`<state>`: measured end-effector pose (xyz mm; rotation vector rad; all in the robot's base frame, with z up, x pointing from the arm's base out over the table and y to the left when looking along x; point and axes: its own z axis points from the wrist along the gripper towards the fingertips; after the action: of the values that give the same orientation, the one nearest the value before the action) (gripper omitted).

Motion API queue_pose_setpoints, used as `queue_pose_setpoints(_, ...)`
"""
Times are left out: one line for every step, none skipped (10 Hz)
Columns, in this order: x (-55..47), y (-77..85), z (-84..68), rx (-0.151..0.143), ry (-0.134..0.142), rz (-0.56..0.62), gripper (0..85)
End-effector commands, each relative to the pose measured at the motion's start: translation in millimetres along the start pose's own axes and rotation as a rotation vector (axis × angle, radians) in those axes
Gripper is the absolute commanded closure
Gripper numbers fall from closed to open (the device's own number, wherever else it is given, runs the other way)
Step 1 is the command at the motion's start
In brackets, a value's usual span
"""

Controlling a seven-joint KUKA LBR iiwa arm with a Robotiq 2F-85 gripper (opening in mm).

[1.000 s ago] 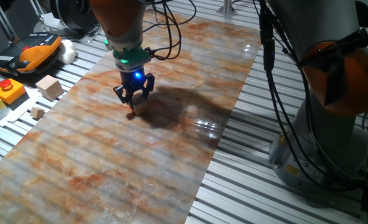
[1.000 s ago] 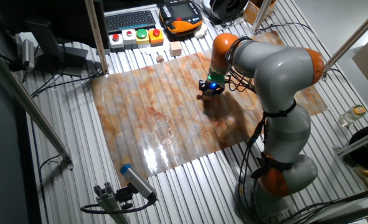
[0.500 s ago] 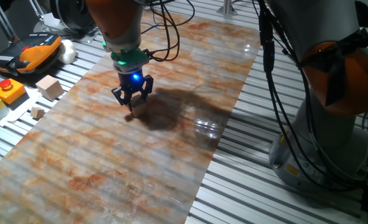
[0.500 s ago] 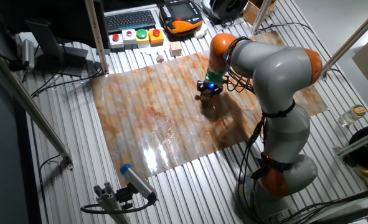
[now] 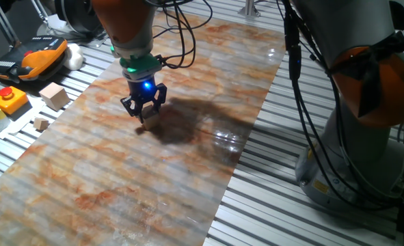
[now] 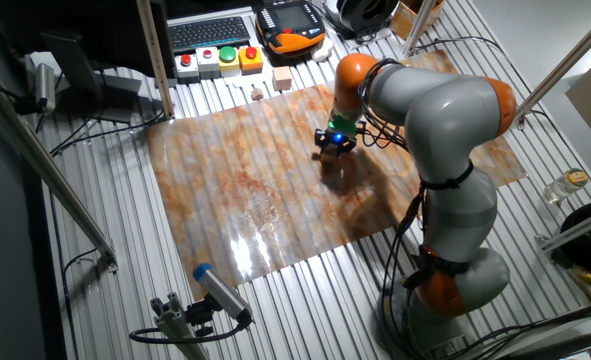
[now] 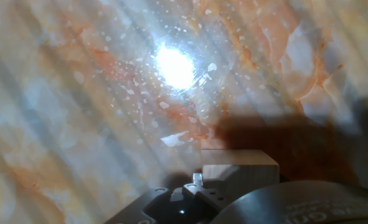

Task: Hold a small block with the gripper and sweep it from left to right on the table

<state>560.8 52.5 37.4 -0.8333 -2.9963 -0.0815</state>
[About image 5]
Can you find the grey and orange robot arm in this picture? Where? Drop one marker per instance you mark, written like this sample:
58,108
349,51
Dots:
359,24

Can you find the orange black teach pendant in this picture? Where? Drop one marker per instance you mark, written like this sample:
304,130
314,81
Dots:
34,58

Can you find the black round spool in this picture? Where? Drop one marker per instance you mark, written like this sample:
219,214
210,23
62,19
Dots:
78,15

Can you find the small wooden block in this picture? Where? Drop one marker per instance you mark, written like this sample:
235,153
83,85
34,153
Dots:
151,119

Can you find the large wooden cube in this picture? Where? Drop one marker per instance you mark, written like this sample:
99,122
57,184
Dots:
54,96

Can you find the grey metal frame leg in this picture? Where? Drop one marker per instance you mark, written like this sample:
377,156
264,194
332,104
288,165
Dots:
1,22
39,10

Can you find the aluminium upright frame post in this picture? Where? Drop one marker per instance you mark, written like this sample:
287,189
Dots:
249,8

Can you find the tiny wooden cube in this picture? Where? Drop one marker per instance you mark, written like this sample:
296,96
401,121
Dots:
41,124

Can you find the orange box red button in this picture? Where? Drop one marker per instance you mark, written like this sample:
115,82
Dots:
10,100

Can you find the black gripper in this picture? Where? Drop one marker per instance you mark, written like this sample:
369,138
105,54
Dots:
141,90

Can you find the white lumpy object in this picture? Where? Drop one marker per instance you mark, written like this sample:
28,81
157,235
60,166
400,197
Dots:
73,57

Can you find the green wrist flange adapter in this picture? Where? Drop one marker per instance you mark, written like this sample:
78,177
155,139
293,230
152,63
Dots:
140,65

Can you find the orange marble pattern mat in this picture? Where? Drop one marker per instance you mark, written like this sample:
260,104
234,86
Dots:
102,177

